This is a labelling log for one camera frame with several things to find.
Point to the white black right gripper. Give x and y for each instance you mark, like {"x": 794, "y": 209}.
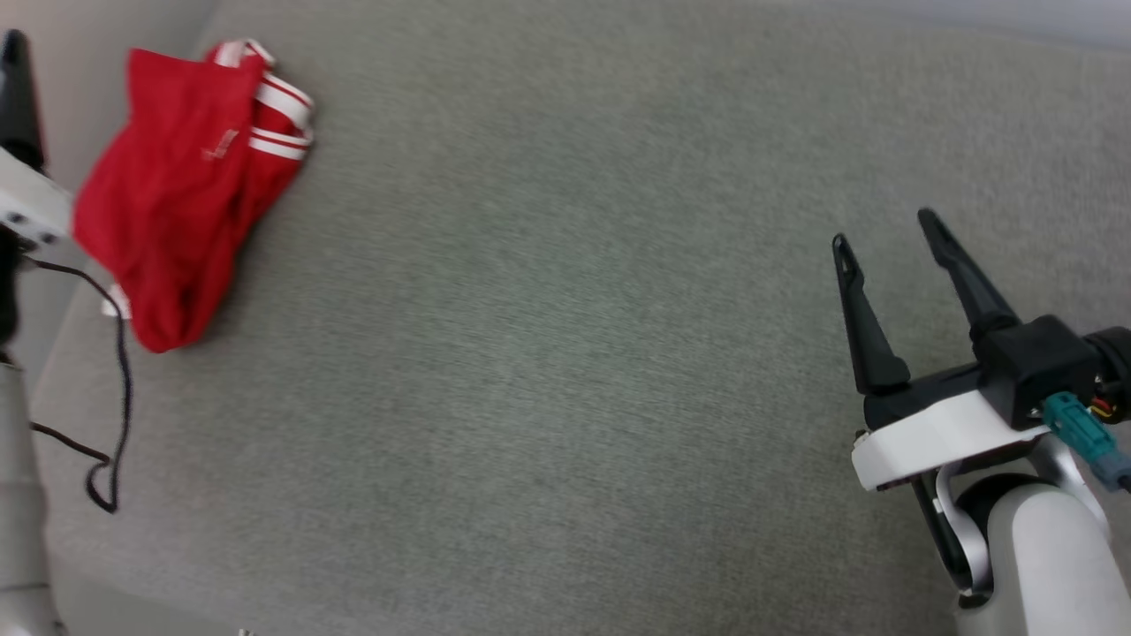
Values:
{"x": 937, "y": 428}

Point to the grey fabric sofa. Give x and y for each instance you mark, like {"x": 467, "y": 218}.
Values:
{"x": 565, "y": 353}

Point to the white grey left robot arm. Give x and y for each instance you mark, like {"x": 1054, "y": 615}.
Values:
{"x": 19, "y": 495}

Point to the red shorts with white stripes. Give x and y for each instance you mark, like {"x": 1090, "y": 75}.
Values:
{"x": 168, "y": 194}

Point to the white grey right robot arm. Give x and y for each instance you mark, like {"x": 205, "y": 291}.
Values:
{"x": 1043, "y": 556}

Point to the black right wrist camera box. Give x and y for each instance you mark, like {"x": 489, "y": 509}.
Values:
{"x": 1038, "y": 367}

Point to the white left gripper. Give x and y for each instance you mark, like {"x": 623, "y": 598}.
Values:
{"x": 31, "y": 208}

